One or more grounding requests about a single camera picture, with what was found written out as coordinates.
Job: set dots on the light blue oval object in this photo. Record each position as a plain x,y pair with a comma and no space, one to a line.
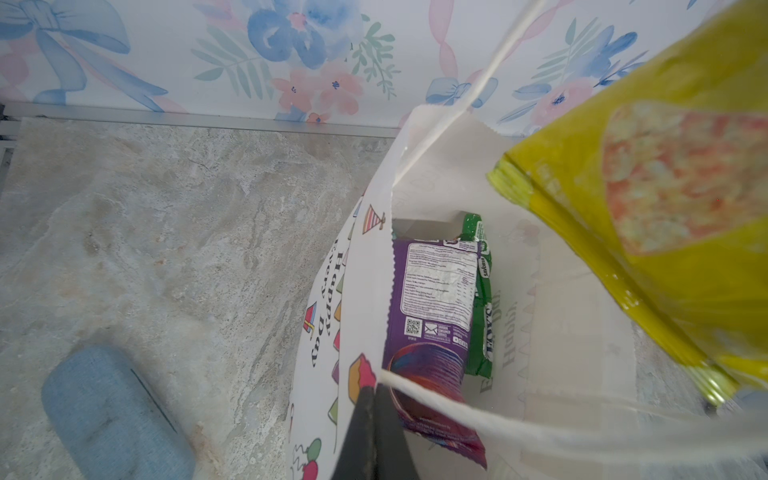
111,422

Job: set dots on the purple Fox's candy bag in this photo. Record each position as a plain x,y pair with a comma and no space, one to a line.
431,313

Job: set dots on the white printed paper bag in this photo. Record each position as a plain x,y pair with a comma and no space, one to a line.
578,305

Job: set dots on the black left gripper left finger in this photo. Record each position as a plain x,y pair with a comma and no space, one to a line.
357,458

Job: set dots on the green yellow Fox's candy bag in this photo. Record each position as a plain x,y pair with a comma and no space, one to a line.
480,353

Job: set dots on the yellow snack bag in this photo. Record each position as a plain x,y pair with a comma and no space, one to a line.
654,171

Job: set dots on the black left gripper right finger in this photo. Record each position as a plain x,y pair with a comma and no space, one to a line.
393,460

